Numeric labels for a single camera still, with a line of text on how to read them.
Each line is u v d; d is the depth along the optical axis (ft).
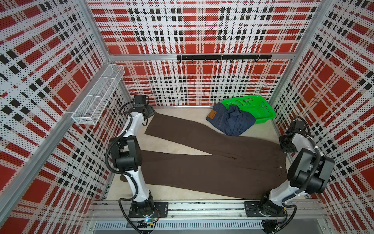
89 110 3.02
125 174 1.79
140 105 2.44
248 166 3.02
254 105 3.95
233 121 3.23
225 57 2.90
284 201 1.86
